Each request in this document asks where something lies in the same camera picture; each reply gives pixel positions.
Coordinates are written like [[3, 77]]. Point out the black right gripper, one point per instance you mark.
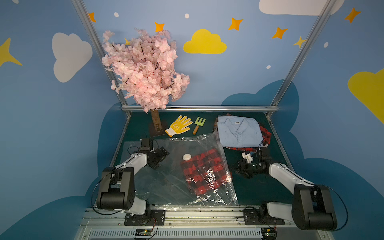
[[246, 167]]

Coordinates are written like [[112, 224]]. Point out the yellow work glove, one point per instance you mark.
[[179, 126]]

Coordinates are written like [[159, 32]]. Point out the aluminium frame back bar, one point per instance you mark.
[[220, 109]]

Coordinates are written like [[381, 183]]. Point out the light blue shirt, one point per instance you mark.
[[239, 132]]

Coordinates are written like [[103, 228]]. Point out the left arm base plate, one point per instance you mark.
[[153, 217]]

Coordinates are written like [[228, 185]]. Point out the red black checkered cloth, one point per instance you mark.
[[265, 143]]

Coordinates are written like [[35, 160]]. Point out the green circuit board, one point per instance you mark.
[[143, 233], [269, 234]]

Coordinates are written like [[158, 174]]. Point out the clear plastic vacuum bag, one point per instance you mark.
[[166, 185]]

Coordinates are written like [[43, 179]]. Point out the left green circuit board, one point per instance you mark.
[[143, 233]]

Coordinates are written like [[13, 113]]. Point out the right aluminium frame post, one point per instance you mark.
[[311, 38]]

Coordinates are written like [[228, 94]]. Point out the white round bag valve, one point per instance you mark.
[[187, 157]]

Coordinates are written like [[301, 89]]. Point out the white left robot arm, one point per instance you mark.
[[117, 184]]

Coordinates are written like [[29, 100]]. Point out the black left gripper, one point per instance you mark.
[[160, 154]]

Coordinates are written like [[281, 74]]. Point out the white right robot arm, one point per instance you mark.
[[312, 207]]

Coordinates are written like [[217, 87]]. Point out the green garden hand fork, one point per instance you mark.
[[199, 123]]

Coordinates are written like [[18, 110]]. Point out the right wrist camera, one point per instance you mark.
[[248, 156]]

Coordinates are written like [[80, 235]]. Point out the aluminium mounting rail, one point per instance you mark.
[[190, 223]]

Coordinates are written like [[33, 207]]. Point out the right green circuit board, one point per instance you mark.
[[269, 234]]

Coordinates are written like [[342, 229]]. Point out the left aluminium frame post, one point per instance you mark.
[[89, 27]]

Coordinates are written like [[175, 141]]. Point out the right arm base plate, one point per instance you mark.
[[253, 217]]

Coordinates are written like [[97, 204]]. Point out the pink artificial blossom tree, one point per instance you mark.
[[146, 71]]

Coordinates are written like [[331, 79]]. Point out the aluminium frame post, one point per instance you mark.
[[311, 38], [89, 27]]

